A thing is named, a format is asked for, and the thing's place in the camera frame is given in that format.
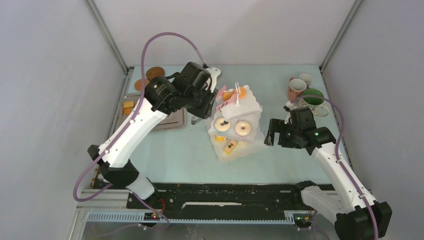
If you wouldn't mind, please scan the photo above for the metal serving tray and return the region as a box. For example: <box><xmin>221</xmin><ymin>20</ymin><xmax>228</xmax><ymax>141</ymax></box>
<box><xmin>115</xmin><ymin>93</ymin><xmax>187</xmax><ymax>132</ymax></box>

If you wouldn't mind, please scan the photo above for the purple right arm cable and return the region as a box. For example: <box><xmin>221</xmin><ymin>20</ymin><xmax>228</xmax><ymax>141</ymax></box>
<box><xmin>291</xmin><ymin>94</ymin><xmax>380</xmax><ymax>240</ymax></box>

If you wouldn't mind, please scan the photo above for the pink mug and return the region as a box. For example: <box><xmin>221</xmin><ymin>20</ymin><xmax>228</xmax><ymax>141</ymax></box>
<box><xmin>287</xmin><ymin>78</ymin><xmax>307</xmax><ymax>101</ymax></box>

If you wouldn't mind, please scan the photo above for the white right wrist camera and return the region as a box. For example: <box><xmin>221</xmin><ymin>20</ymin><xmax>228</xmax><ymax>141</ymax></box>
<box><xmin>283</xmin><ymin>101</ymin><xmax>296</xmax><ymax>124</ymax></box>

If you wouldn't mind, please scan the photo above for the yellow square cake piece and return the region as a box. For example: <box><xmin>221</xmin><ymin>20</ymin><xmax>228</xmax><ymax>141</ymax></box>
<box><xmin>122</xmin><ymin>101</ymin><xmax>135</xmax><ymax>109</ymax></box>

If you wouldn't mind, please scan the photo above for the small orange round cookie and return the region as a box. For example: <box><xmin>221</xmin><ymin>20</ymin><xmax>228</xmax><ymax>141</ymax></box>
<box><xmin>233</xmin><ymin>87</ymin><xmax>247</xmax><ymax>99</ymax></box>

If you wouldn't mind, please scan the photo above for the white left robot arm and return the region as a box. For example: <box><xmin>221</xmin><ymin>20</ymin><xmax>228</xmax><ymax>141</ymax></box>
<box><xmin>89</xmin><ymin>62</ymin><xmax>222</xmax><ymax>208</ymax></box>

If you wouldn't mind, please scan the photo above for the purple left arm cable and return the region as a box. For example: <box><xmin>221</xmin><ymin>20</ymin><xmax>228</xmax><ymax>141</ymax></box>
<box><xmin>72</xmin><ymin>32</ymin><xmax>208</xmax><ymax>231</ymax></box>

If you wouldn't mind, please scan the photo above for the white frosted donut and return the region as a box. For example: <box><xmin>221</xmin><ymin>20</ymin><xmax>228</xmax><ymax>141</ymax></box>
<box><xmin>234</xmin><ymin>120</ymin><xmax>252</xmax><ymax>137</ymax></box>

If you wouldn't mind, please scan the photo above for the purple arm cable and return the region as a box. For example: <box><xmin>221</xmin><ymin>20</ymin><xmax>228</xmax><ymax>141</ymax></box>
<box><xmin>72</xmin><ymin>32</ymin><xmax>208</xmax><ymax>231</ymax></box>
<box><xmin>291</xmin><ymin>94</ymin><xmax>380</xmax><ymax>240</ymax></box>

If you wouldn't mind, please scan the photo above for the yellow swirl roll cake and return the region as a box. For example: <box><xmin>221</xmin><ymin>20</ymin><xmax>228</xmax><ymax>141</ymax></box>
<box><xmin>215</xmin><ymin>135</ymin><xmax>227</xmax><ymax>143</ymax></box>

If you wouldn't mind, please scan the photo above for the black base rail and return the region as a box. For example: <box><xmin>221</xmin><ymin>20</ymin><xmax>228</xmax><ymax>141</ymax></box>
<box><xmin>144</xmin><ymin>180</ymin><xmax>315</xmax><ymax>221</ymax></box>

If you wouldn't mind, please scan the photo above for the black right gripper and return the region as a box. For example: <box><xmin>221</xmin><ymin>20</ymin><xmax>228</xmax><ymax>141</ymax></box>
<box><xmin>263</xmin><ymin>118</ymin><xmax>301</xmax><ymax>149</ymax></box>

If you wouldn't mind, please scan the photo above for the small white cup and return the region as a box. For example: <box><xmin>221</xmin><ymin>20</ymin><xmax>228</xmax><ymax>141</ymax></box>
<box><xmin>298</xmin><ymin>73</ymin><xmax>313</xmax><ymax>88</ymax></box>

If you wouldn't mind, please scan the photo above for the white three-tier cake stand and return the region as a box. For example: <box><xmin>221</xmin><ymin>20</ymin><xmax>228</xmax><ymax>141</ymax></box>
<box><xmin>205</xmin><ymin>83</ymin><xmax>267</xmax><ymax>163</ymax></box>

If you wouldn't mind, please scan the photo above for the dark brown round coaster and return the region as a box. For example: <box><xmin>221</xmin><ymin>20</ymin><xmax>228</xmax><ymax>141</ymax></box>
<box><xmin>146</xmin><ymin>66</ymin><xmax>165</xmax><ymax>80</ymax></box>

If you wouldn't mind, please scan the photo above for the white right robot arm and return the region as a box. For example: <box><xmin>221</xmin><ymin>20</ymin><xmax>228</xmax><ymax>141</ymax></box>
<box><xmin>264</xmin><ymin>107</ymin><xmax>393</xmax><ymax>240</ymax></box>

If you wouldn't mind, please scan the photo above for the white chocolate-hole donut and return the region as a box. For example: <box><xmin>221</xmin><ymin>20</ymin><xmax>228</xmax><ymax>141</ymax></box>
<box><xmin>213</xmin><ymin>117</ymin><xmax>231</xmax><ymax>133</ymax></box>

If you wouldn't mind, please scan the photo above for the light brown round coaster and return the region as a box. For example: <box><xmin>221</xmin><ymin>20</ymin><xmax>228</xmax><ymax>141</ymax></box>
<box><xmin>134</xmin><ymin>78</ymin><xmax>150</xmax><ymax>92</ymax></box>

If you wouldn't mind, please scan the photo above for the green-inside floral mug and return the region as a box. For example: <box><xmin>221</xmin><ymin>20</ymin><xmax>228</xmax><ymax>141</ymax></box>
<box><xmin>297</xmin><ymin>88</ymin><xmax>330</xmax><ymax>117</ymax></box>

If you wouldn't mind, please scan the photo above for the yellow cake with berries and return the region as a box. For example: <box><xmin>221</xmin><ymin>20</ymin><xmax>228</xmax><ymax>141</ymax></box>
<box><xmin>224</xmin><ymin>139</ymin><xmax>238</xmax><ymax>155</ymax></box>

